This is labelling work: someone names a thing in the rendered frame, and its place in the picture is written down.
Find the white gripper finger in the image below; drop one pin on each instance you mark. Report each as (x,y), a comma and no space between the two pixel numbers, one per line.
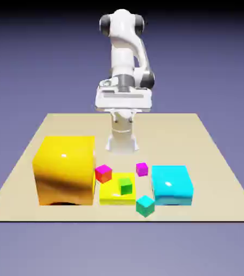
(131,117)
(114,117)

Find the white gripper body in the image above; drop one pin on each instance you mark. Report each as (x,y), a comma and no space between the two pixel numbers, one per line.
(123,101)

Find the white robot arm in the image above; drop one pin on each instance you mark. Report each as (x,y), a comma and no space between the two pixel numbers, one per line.
(122,32)

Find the small magenta cube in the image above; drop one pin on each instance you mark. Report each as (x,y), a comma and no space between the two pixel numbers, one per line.
(141,169)

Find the small red cube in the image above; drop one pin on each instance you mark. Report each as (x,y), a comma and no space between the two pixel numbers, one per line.
(103,173)

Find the small green cube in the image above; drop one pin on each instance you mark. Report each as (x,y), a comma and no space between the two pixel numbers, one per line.
(125,186)

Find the small teal cube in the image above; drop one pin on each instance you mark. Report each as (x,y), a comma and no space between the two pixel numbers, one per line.
(145,206)

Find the large orange box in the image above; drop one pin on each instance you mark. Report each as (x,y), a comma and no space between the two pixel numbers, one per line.
(64,170)

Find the large yellow box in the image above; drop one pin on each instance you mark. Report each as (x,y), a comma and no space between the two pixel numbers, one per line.
(113,193)

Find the large cyan box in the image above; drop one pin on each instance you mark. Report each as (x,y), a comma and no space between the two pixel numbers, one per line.
(171,183)

